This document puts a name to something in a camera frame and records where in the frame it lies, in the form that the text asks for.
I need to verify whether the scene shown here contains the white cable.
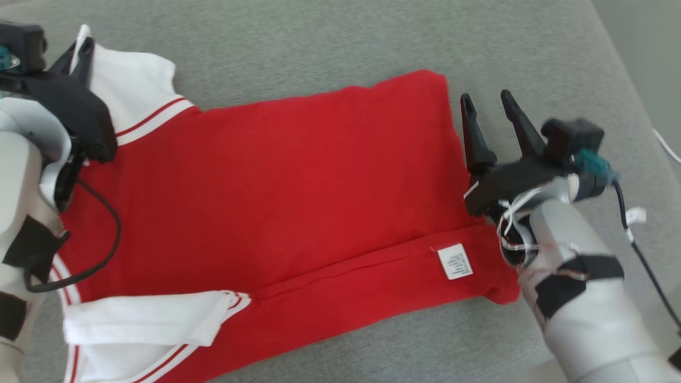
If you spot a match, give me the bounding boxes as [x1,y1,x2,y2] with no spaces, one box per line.
[653,129,681,163]

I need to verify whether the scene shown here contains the thin white wire bundle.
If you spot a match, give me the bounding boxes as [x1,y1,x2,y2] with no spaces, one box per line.
[497,185,587,284]

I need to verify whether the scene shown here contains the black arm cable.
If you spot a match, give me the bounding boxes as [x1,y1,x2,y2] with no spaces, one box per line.
[24,178,123,294]
[612,178,681,336]

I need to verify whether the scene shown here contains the red basketball jersey white sleeves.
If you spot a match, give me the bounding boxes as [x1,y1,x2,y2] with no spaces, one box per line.
[51,24,522,383]

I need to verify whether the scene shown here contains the teal cable connector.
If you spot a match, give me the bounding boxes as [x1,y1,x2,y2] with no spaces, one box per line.
[574,149,619,182]

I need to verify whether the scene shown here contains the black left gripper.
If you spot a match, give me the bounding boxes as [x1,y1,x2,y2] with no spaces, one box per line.
[0,37,119,164]

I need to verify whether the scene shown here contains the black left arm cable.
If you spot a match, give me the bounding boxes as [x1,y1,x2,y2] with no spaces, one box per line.
[24,178,123,294]

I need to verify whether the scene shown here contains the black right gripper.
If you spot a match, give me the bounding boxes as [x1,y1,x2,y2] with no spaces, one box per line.
[460,89,574,219]

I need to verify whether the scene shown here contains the white zip tie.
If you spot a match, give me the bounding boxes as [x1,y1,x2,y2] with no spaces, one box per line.
[625,207,647,243]

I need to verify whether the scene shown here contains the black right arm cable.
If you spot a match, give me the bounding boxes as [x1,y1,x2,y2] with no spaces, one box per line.
[612,178,681,336]

